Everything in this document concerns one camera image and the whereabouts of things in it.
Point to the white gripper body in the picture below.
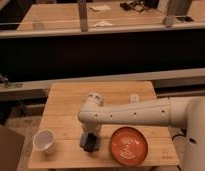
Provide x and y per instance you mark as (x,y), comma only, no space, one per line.
(91,128)

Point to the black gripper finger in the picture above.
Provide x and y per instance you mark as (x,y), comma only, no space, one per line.
(90,142)

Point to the blue eraser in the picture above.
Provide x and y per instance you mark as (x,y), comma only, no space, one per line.
(83,138)

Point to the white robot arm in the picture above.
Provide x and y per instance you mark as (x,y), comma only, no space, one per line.
(180,112)

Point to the orange plate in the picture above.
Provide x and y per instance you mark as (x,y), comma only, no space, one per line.
(128,146)

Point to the white paper cup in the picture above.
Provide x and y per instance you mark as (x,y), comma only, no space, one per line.
(44,141)

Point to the crumpled white tissue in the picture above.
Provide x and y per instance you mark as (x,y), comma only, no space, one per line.
(102,24)

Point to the white paper sheet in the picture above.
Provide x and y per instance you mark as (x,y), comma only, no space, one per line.
(100,8)

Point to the black tools pile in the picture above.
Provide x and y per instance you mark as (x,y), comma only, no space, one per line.
(137,5)

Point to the grey metal bracket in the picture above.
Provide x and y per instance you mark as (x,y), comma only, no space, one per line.
(5,81)

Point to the metal post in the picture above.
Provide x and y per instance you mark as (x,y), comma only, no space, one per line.
(82,9)

